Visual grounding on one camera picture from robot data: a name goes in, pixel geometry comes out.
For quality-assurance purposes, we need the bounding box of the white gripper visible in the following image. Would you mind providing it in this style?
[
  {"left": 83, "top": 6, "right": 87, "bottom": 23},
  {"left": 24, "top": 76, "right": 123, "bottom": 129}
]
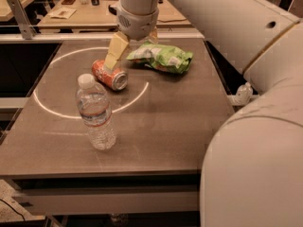
[{"left": 104, "top": 4, "right": 159, "bottom": 70}]

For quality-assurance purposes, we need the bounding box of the red coke can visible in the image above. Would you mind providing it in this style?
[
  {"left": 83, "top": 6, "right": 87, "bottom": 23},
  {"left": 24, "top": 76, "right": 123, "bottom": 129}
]
[{"left": 92, "top": 60, "right": 128, "bottom": 91}]

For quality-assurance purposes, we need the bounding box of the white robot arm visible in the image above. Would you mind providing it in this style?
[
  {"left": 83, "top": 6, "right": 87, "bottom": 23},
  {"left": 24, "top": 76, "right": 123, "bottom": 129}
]
[{"left": 116, "top": 0, "right": 303, "bottom": 227}]

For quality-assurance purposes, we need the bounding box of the green chip bag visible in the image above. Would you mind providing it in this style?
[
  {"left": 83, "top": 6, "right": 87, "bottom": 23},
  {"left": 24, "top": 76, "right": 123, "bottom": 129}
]
[{"left": 127, "top": 42, "right": 193, "bottom": 74}]

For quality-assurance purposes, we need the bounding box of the clear plastic water bottle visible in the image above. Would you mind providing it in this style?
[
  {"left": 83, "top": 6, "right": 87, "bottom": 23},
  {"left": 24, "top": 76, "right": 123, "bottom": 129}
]
[{"left": 76, "top": 74, "right": 116, "bottom": 150}]

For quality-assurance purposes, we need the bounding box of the paper packet on desk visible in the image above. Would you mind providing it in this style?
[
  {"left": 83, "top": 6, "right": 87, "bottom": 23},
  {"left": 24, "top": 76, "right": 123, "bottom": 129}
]
[{"left": 49, "top": 8, "right": 76, "bottom": 19}]

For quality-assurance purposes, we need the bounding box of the small clear bottle on ledge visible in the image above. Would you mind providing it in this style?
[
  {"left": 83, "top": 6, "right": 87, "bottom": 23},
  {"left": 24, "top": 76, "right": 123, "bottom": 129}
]
[{"left": 234, "top": 82, "right": 253, "bottom": 105}]

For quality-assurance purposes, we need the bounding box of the white table drawer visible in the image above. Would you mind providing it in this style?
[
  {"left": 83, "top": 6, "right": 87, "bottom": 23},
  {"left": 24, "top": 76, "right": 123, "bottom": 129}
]
[{"left": 13, "top": 185, "right": 199, "bottom": 216}]

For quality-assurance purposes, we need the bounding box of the grey metal bracket left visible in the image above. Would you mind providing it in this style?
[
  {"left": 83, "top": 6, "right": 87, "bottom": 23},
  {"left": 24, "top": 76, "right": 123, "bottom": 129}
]
[{"left": 8, "top": 0, "right": 36, "bottom": 40}]

